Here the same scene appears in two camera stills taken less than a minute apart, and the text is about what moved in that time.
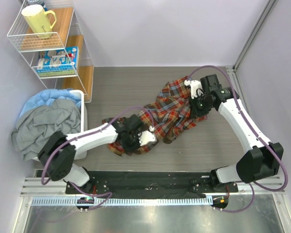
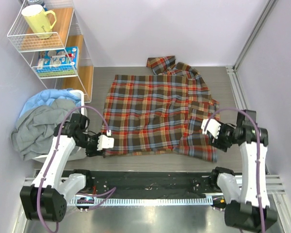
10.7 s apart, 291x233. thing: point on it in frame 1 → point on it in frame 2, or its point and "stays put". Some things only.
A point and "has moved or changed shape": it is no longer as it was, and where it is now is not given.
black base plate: (110, 184) stays put
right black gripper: (195, 112) → (218, 142)
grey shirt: (34, 126) stays put
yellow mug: (40, 22) stays put
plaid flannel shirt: (172, 116) has moved or changed shape
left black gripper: (128, 149) → (93, 152)
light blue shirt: (46, 96) stays put
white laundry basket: (83, 124) stays put
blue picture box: (58, 63) stays put
